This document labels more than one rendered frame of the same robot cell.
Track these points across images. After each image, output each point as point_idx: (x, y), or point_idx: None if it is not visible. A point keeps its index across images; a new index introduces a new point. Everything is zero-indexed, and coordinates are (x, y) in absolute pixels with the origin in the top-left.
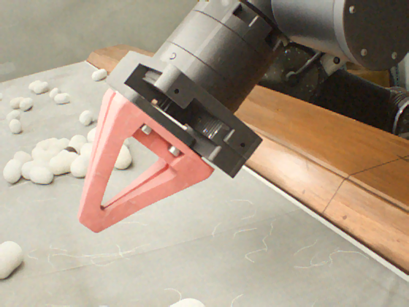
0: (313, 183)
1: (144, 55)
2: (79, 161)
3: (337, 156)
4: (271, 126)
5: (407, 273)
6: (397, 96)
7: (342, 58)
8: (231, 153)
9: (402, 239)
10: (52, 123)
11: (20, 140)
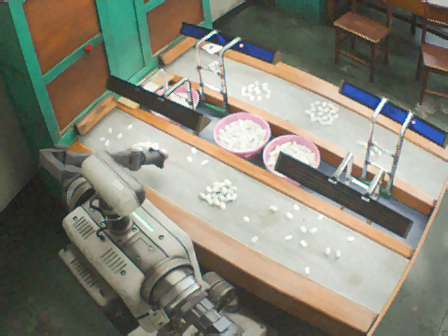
0: (152, 191)
1: (158, 151)
2: (207, 187)
3: (149, 195)
4: (169, 207)
5: None
6: (174, 331)
7: None
8: None
9: None
10: (265, 219)
11: (261, 204)
